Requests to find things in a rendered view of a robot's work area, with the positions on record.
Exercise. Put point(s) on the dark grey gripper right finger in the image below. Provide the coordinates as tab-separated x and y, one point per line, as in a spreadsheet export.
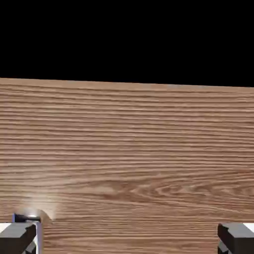
238	238

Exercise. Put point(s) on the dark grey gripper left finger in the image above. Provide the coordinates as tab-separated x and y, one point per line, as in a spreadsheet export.
13	238

